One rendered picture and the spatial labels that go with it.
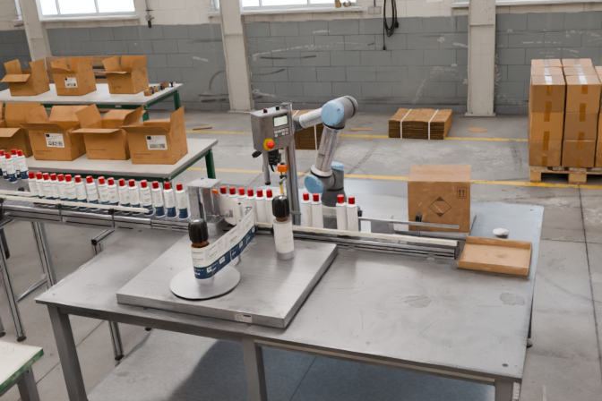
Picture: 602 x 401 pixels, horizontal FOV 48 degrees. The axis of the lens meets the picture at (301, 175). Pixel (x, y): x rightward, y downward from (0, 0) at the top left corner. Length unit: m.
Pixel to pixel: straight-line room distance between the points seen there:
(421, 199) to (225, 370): 1.33
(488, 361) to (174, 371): 1.75
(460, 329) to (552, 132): 3.83
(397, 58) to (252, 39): 1.96
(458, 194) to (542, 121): 3.04
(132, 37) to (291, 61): 2.40
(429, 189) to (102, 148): 2.79
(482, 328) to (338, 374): 1.01
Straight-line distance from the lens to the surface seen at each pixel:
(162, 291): 3.02
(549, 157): 6.38
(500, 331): 2.70
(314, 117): 3.60
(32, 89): 8.11
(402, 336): 2.65
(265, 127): 3.29
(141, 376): 3.68
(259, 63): 9.17
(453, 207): 3.35
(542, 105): 6.24
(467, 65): 8.51
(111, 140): 5.21
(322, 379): 3.46
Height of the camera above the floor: 2.31
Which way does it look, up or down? 20 degrees down
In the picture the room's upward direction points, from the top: 5 degrees counter-clockwise
